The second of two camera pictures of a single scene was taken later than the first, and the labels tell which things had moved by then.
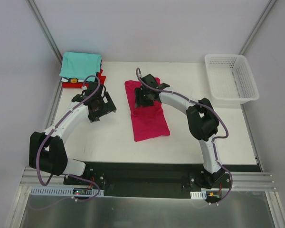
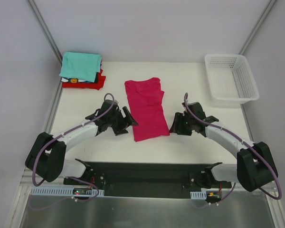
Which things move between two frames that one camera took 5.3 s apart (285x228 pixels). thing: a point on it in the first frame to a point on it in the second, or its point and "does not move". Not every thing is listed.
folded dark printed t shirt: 65,80 does not move
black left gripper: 108,103 to 123,121
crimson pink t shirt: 148,122 does not move
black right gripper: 140,98 to 180,124
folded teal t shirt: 79,65 does not move
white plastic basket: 231,80 does not move
